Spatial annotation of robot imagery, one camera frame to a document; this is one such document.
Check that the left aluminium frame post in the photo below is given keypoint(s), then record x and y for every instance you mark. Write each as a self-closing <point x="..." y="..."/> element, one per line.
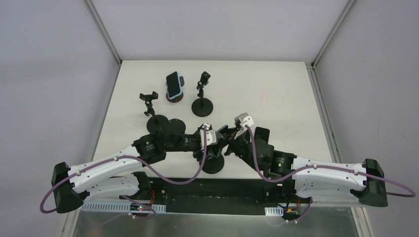
<point x="103" y="31"/>

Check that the white cable duct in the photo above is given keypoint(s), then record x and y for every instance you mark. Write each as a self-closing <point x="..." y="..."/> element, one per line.
<point x="121" y="207"/>
<point x="274" y="211"/>

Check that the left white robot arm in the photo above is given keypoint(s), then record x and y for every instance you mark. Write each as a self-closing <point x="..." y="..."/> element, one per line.
<point x="118" y="175"/>

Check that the blue-cased phone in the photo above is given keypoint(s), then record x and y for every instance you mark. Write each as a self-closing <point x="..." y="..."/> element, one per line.
<point x="173" y="85"/>

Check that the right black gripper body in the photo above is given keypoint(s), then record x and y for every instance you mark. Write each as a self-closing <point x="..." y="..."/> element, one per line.
<point x="235" y="143"/>

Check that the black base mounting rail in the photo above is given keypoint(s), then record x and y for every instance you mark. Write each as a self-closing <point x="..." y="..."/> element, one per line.
<point x="220" y="196"/>

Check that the left white cable duct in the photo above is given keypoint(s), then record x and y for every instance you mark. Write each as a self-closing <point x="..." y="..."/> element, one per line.
<point x="121" y="207"/>

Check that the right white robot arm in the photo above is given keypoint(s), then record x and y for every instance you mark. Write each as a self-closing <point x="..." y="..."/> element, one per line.
<point x="312" y="178"/>

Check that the black phone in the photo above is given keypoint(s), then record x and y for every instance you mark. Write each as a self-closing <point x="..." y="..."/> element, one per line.
<point x="262" y="133"/>

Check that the black round-base phone stand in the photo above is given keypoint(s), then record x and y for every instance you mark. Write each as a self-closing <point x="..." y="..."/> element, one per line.
<point x="202" y="107"/>

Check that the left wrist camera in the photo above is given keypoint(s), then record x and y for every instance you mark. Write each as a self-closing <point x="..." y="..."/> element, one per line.
<point x="207" y="135"/>

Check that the teal phone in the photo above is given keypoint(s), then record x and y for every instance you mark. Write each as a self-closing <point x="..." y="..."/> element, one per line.
<point x="223" y="130"/>

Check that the brown-base phone holder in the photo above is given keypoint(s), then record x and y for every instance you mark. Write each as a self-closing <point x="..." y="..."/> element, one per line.
<point x="181" y="96"/>

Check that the right aluminium frame post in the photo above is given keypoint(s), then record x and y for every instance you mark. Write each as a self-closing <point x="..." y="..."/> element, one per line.
<point x="333" y="32"/>

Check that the right white cable duct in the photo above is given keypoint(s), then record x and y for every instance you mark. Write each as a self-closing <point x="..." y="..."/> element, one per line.
<point x="274" y="211"/>

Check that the aluminium frame post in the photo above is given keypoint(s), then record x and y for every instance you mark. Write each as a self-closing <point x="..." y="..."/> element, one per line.
<point x="333" y="32"/>
<point x="103" y="31"/>

